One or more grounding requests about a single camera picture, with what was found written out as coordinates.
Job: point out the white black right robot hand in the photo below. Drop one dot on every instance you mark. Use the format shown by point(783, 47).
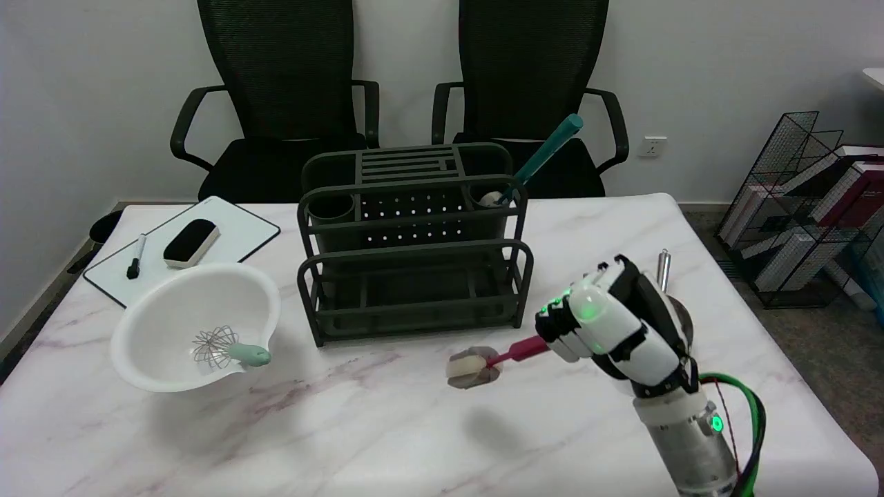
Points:
point(621, 324)

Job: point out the pink sponge bottle brush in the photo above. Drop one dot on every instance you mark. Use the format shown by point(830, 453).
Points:
point(476, 364)

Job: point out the dark green kitchen storage rack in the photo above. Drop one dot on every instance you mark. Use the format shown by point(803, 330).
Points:
point(414, 241)

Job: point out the shiny steel ladle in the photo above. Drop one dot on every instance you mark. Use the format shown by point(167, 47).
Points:
point(664, 269)

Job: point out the stack of books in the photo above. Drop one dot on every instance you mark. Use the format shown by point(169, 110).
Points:
point(829, 214)

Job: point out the black mesh office chair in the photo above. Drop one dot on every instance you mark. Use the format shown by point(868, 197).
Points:
point(532, 83)
point(276, 103)

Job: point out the small white whiteboard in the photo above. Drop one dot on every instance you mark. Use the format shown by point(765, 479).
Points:
point(235, 238)

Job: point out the black whiteboard eraser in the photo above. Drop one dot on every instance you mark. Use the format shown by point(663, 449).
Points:
point(190, 242)

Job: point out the white plastic bowl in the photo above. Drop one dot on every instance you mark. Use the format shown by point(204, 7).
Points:
point(173, 324)

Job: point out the black whiteboard marker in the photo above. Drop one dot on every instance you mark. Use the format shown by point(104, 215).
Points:
point(136, 257)

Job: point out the white wall power socket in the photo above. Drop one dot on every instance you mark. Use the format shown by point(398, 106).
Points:
point(652, 146)

